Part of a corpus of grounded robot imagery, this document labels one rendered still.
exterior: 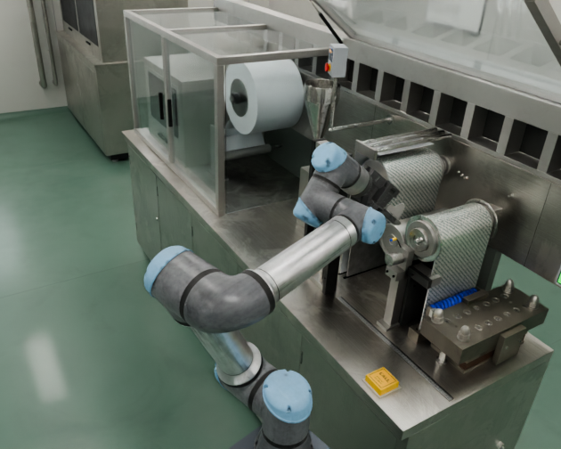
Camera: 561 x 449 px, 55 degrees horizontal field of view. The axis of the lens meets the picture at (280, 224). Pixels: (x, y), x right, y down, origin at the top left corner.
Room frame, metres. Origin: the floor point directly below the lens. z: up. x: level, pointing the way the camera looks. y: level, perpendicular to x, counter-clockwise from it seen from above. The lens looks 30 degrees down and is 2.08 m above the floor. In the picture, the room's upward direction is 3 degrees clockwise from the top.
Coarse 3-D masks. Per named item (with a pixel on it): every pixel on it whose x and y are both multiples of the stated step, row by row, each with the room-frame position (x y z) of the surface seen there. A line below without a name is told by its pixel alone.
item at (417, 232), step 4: (416, 228) 1.41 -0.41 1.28; (420, 228) 1.41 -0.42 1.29; (412, 232) 1.42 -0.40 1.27; (416, 232) 1.41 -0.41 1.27; (420, 232) 1.39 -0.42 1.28; (424, 232) 1.39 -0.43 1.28; (412, 236) 1.41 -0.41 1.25; (416, 236) 1.41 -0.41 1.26; (420, 236) 1.39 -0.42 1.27; (424, 236) 1.38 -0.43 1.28; (412, 240) 1.41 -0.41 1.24; (424, 240) 1.38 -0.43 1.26; (428, 240) 1.38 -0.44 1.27; (412, 244) 1.41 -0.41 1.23; (416, 244) 1.40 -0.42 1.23; (420, 244) 1.38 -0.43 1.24; (424, 244) 1.37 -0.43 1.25; (428, 244) 1.37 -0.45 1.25; (416, 248) 1.40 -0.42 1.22; (420, 248) 1.38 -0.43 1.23; (424, 248) 1.37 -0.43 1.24
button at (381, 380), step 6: (372, 372) 1.17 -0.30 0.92; (378, 372) 1.17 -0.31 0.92; (384, 372) 1.17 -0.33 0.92; (366, 378) 1.15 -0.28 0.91; (372, 378) 1.14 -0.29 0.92; (378, 378) 1.14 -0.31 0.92; (384, 378) 1.15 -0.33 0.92; (390, 378) 1.15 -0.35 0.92; (372, 384) 1.13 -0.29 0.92; (378, 384) 1.12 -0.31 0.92; (384, 384) 1.12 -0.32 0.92; (390, 384) 1.12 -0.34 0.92; (396, 384) 1.13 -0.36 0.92; (378, 390) 1.10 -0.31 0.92; (384, 390) 1.10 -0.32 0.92; (390, 390) 1.12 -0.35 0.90
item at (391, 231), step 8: (440, 208) 1.65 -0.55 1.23; (448, 208) 1.65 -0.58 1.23; (392, 224) 1.51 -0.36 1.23; (400, 224) 1.51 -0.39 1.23; (384, 232) 1.55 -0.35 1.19; (392, 232) 1.52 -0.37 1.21; (400, 232) 1.48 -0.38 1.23; (384, 240) 1.54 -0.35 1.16; (400, 240) 1.48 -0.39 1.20; (384, 248) 1.53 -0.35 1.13; (392, 248) 1.50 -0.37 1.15
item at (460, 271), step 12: (468, 252) 1.44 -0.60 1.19; (480, 252) 1.47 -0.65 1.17; (444, 264) 1.38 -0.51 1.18; (456, 264) 1.41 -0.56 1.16; (468, 264) 1.45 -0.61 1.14; (480, 264) 1.48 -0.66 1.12; (444, 276) 1.39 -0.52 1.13; (456, 276) 1.42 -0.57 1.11; (468, 276) 1.46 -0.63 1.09; (432, 288) 1.37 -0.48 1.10; (444, 288) 1.40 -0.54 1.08; (456, 288) 1.43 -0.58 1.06; (468, 288) 1.47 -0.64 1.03; (432, 300) 1.37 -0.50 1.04
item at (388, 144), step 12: (420, 132) 1.80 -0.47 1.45; (432, 132) 1.79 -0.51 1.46; (444, 132) 1.81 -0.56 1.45; (360, 144) 1.65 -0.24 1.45; (372, 144) 1.64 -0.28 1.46; (384, 144) 1.66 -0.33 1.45; (396, 144) 1.65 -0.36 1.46; (408, 144) 1.67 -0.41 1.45; (420, 144) 1.71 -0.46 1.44; (372, 156) 1.59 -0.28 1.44
